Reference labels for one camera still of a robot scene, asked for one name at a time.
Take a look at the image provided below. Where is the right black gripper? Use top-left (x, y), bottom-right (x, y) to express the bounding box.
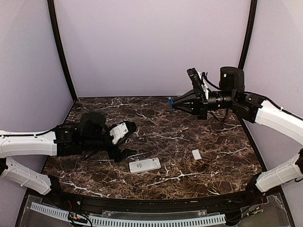
top-left (171, 86), bottom-right (236, 120)

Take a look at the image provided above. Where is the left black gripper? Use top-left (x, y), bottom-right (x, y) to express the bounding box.
top-left (82, 125), bottom-right (137, 163)

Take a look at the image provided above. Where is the blue battery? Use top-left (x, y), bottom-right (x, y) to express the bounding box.
top-left (168, 97), bottom-right (174, 106)

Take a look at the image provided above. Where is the white air conditioner remote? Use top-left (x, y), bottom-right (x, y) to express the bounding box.
top-left (129, 157), bottom-right (161, 174)

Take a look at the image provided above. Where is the white battery cover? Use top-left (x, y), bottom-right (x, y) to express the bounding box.
top-left (192, 149), bottom-right (202, 160)

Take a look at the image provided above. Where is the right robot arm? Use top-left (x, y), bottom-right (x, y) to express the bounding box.
top-left (170, 67), bottom-right (303, 205)

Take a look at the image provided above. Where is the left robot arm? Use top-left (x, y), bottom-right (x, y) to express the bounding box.
top-left (0, 112), bottom-right (137, 206)

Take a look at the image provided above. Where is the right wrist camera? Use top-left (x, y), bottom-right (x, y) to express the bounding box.
top-left (187, 68), bottom-right (209, 99)

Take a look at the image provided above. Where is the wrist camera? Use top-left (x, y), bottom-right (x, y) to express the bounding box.
top-left (109, 121), bottom-right (137, 145)
top-left (187, 68), bottom-right (209, 99)

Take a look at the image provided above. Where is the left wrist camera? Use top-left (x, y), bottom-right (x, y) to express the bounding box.
top-left (109, 121), bottom-right (137, 145)

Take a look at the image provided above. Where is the black front rail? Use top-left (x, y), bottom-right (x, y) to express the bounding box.
top-left (26, 184), bottom-right (282, 215)

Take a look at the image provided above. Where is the white slotted cable duct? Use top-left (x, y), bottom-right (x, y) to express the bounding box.
top-left (30, 202), bottom-right (226, 227)

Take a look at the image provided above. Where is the right black frame post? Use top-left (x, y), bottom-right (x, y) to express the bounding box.
top-left (238, 0), bottom-right (258, 70)

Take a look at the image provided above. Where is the black frame post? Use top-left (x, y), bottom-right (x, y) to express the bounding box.
top-left (47, 0), bottom-right (78, 102)
top-left (238, 0), bottom-right (258, 70)

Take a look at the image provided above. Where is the left black frame post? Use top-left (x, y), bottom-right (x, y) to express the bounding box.
top-left (47, 0), bottom-right (78, 102)

